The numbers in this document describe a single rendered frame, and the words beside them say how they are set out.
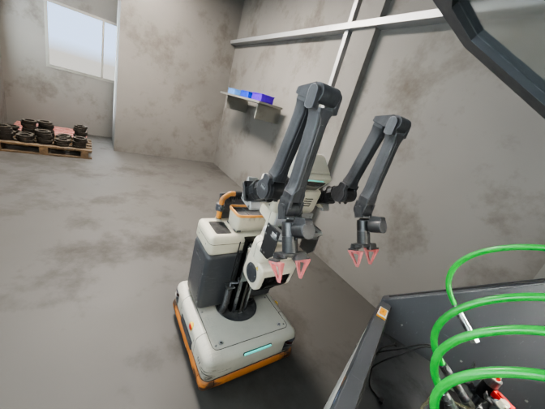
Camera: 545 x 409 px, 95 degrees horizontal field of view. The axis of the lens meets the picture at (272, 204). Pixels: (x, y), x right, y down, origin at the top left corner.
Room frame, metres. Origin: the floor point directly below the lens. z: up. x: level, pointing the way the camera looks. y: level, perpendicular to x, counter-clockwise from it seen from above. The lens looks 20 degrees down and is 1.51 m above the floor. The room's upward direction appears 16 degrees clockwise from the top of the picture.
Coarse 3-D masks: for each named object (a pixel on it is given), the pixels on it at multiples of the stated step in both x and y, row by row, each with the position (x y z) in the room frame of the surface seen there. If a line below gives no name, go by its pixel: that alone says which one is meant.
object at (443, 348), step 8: (480, 328) 0.37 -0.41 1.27; (488, 328) 0.37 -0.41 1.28; (496, 328) 0.36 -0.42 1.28; (504, 328) 0.36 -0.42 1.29; (512, 328) 0.35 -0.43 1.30; (520, 328) 0.35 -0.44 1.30; (528, 328) 0.35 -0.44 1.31; (536, 328) 0.34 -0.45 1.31; (544, 328) 0.34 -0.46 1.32; (456, 336) 0.38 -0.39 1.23; (464, 336) 0.37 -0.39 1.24; (472, 336) 0.37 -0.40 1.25; (480, 336) 0.36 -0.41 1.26; (488, 336) 0.36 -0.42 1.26; (440, 344) 0.39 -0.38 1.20; (448, 344) 0.38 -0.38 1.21; (456, 344) 0.37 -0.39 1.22; (440, 352) 0.38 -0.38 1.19; (432, 360) 0.38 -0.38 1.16; (432, 368) 0.38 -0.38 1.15; (432, 376) 0.37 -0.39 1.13; (448, 400) 0.35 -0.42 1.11; (448, 408) 0.35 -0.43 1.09; (456, 408) 0.35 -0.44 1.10
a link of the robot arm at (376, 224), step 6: (354, 210) 1.09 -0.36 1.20; (360, 210) 1.07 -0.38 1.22; (354, 216) 1.08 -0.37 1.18; (360, 216) 1.06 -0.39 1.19; (366, 216) 1.05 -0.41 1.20; (372, 216) 1.05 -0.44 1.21; (372, 222) 1.02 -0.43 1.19; (378, 222) 1.00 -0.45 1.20; (384, 222) 1.02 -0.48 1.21; (372, 228) 1.01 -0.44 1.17; (378, 228) 0.99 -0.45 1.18; (384, 228) 1.01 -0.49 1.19
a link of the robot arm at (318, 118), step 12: (312, 84) 0.81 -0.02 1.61; (312, 96) 0.80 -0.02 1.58; (312, 108) 0.79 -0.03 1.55; (324, 108) 0.87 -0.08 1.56; (336, 108) 0.85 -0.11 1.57; (312, 120) 0.82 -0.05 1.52; (324, 120) 0.82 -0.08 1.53; (312, 132) 0.81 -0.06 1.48; (300, 144) 0.84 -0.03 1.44; (312, 144) 0.81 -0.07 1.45; (300, 156) 0.82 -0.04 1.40; (312, 156) 0.82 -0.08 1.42; (300, 168) 0.81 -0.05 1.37; (300, 180) 0.81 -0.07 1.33; (288, 192) 0.81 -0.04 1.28; (300, 192) 0.81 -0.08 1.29; (288, 204) 0.80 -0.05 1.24; (300, 204) 0.83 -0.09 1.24; (288, 216) 0.82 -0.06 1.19
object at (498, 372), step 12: (456, 372) 0.31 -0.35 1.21; (468, 372) 0.30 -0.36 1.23; (480, 372) 0.30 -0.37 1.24; (492, 372) 0.29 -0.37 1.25; (504, 372) 0.29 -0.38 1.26; (516, 372) 0.28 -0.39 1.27; (528, 372) 0.28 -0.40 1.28; (540, 372) 0.27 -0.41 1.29; (444, 384) 0.31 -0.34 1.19; (456, 384) 0.30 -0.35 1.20; (432, 396) 0.31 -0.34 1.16; (432, 408) 0.30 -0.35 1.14
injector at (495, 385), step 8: (472, 384) 0.46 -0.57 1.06; (480, 384) 0.45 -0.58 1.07; (488, 384) 0.44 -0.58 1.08; (496, 384) 0.44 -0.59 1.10; (472, 392) 0.45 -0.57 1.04; (480, 392) 0.44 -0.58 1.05; (488, 392) 0.44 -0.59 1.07; (472, 400) 0.45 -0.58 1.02; (480, 400) 0.44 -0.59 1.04; (464, 408) 0.45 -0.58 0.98
